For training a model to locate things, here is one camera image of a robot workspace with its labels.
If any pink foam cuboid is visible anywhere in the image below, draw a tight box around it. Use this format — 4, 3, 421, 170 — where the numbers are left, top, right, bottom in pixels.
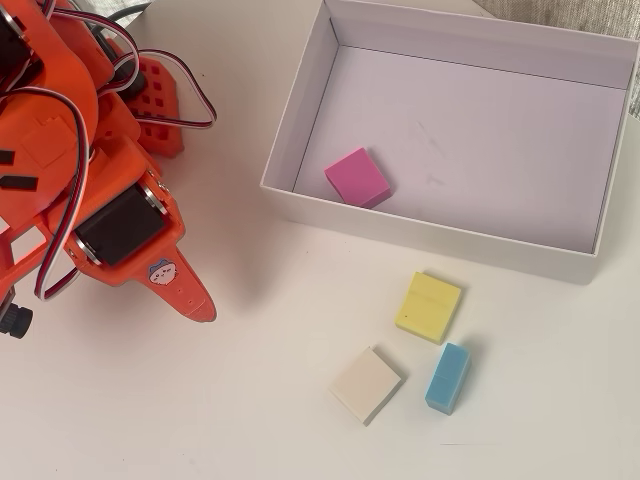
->
323, 146, 392, 210

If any orange gripper with servo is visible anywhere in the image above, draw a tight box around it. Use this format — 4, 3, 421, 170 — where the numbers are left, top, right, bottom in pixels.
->
64, 135, 218, 324

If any tricolour gripper servo cable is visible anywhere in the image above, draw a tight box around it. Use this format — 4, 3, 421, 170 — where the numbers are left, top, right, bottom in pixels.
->
0, 84, 96, 301

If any blue foam cuboid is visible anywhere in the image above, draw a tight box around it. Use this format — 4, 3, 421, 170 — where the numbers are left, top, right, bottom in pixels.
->
424, 342, 472, 416

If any yellow foam cuboid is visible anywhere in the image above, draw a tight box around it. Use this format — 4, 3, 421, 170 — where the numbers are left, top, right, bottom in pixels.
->
394, 271, 463, 346

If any white cardboard bin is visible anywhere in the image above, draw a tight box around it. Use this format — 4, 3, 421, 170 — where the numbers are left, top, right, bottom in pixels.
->
258, 0, 640, 287

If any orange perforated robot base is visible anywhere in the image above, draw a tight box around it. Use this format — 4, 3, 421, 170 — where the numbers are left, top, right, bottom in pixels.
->
124, 53, 187, 159

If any beige foam cuboid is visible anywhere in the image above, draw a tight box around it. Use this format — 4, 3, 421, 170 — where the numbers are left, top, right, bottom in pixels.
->
328, 344, 406, 428

